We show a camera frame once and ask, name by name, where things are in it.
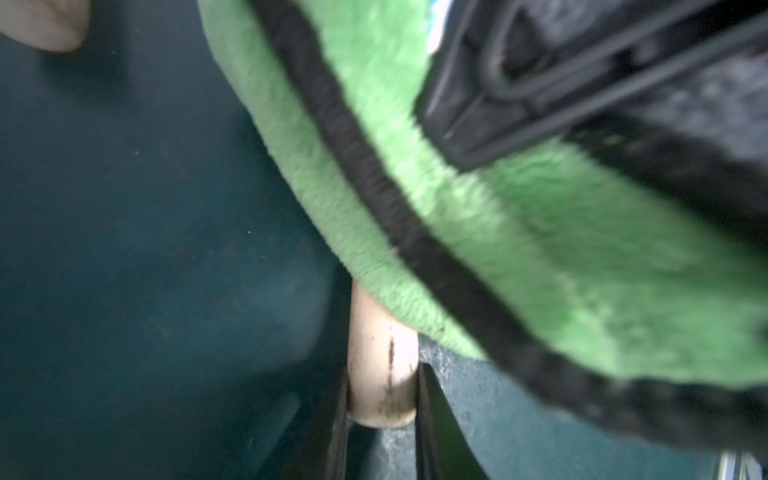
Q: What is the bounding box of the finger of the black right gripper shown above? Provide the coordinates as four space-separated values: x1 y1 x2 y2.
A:
415 1 767 171

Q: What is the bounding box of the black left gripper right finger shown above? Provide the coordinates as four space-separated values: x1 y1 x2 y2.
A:
416 363 489 480

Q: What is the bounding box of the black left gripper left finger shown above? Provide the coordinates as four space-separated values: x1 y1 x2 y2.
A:
281 368 348 480

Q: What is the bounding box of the small sickle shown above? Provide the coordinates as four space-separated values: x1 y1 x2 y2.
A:
347 281 419 429
1 0 92 53

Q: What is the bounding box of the green and black rag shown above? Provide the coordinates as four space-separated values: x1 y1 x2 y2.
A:
199 1 767 453

